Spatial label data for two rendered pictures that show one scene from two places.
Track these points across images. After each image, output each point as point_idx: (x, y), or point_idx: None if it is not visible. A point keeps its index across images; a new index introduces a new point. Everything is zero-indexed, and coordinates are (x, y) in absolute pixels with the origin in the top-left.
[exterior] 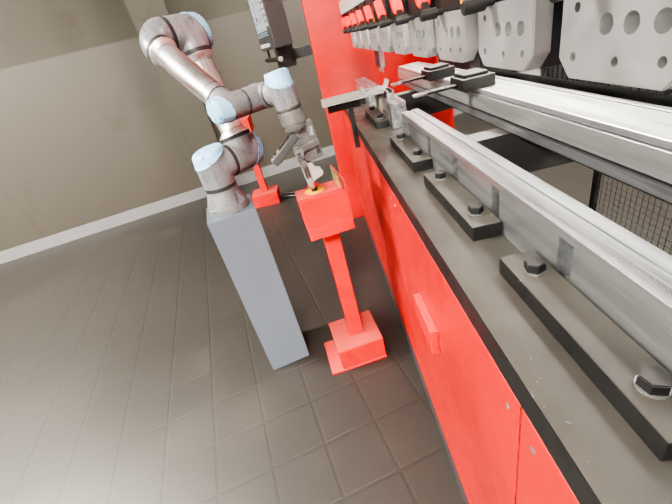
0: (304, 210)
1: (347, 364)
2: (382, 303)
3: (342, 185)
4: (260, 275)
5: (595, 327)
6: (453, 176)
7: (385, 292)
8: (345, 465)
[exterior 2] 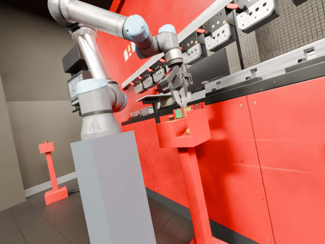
0: (188, 118)
1: None
2: (191, 228)
3: (200, 107)
4: (133, 205)
5: None
6: None
7: (186, 221)
8: None
